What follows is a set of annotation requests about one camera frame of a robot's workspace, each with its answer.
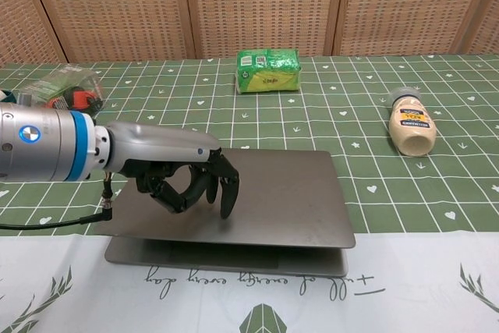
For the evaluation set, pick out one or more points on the teal and white object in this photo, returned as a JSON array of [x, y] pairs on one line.
[[6, 96]]

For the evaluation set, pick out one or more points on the green checked tablecloth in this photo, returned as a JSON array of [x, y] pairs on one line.
[[409, 200]]

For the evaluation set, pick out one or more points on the woven wooden folding screen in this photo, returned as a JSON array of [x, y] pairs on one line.
[[105, 5]]

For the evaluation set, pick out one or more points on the silver laptop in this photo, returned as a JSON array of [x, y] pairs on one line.
[[280, 200]]

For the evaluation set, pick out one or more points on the clear bag of red-black items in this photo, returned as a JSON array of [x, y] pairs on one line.
[[62, 80]]

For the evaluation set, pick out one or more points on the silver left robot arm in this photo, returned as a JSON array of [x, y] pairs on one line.
[[43, 142]]

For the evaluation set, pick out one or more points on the green tissue pack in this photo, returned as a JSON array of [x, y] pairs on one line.
[[269, 73]]

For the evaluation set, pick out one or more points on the mayonnaise squeeze bottle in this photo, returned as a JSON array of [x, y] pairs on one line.
[[414, 130]]

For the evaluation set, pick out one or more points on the left silver-black robot hand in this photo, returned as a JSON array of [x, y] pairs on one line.
[[156, 142]]

